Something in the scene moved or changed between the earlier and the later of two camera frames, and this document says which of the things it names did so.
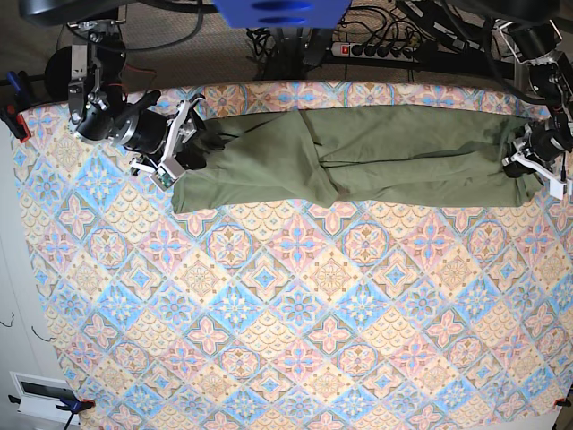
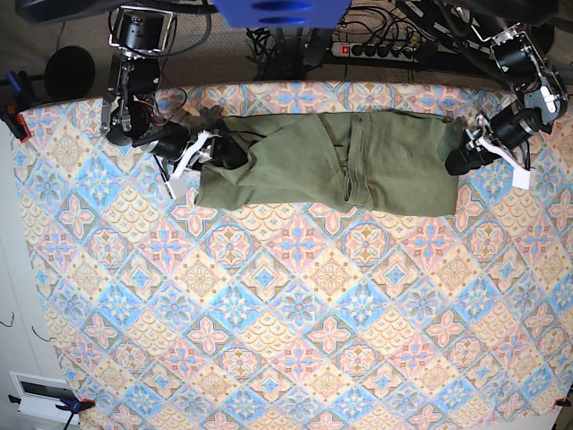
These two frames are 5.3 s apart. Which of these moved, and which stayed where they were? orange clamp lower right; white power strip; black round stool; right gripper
Moved: right gripper
Stayed: orange clamp lower right; black round stool; white power strip
